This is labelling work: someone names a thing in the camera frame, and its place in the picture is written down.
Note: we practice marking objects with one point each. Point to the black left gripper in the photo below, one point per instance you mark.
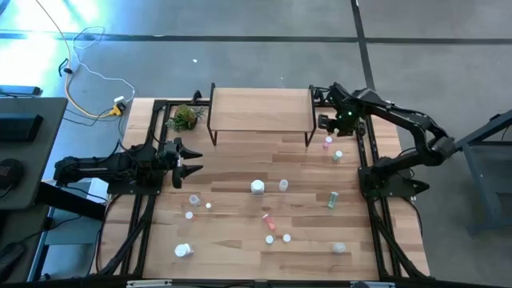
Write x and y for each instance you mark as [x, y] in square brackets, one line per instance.
[176, 180]

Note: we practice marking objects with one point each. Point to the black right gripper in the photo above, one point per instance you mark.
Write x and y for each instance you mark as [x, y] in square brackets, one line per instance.
[338, 122]

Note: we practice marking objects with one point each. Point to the clear pill bottle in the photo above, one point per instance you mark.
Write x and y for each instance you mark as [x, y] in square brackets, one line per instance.
[194, 200]

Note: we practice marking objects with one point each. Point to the orange pill bottle white cap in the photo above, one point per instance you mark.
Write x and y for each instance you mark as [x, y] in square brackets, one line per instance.
[189, 215]

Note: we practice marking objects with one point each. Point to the white Melatonin supplement bottle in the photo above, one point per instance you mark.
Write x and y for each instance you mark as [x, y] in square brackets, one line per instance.
[257, 186]

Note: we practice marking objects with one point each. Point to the white bottle with printed label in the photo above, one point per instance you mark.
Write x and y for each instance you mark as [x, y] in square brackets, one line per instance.
[182, 250]

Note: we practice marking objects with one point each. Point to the pink vial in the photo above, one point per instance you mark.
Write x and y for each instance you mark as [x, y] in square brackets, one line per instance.
[269, 222]

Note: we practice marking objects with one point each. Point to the teal pill bottle white cap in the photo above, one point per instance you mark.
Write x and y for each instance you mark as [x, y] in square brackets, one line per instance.
[269, 239]

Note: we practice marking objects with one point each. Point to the yellow pill bottle white cap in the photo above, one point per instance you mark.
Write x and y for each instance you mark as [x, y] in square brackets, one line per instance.
[286, 238]

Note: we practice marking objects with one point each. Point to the translucent white pill bottle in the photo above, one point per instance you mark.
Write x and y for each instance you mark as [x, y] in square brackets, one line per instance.
[338, 247]

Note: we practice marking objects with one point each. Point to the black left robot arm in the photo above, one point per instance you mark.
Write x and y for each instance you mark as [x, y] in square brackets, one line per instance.
[100, 166]

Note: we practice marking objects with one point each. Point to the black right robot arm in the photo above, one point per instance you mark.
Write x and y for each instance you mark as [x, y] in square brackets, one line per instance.
[416, 124]

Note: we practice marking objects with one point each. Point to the wooden shelf black metal legs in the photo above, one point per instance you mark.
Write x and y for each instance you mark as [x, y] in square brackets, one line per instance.
[260, 108]

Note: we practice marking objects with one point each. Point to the potted green succulent plant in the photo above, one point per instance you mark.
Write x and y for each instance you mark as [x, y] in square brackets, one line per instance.
[184, 118]

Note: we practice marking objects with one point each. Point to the yellow power plug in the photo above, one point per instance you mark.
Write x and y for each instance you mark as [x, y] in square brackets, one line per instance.
[116, 110]

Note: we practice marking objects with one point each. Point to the white power adapter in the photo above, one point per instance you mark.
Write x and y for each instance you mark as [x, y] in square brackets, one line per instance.
[120, 99]

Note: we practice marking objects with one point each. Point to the white box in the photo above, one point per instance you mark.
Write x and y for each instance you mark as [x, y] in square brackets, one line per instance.
[98, 192]

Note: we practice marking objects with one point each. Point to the black support beam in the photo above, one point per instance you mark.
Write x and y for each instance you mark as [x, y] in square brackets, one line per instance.
[68, 200]

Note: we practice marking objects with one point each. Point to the grey desk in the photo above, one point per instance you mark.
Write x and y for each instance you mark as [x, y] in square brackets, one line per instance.
[48, 136]

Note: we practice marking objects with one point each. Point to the black box on desk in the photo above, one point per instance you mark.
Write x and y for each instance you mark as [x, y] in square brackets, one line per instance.
[20, 127]

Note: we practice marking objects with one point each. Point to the black round pouch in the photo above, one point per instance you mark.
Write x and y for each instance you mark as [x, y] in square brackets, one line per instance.
[10, 173]

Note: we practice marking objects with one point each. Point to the dark flat bar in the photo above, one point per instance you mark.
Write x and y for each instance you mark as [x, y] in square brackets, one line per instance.
[20, 90]

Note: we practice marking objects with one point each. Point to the black aluminium table frame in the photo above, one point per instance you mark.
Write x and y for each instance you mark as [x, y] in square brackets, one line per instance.
[208, 282]

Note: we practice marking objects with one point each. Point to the silver aluminium frame post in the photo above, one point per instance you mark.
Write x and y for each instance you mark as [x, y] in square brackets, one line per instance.
[148, 283]
[372, 284]

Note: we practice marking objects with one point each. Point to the blue-grey metal table frame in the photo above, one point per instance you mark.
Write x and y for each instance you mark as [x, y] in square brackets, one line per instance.
[492, 125]

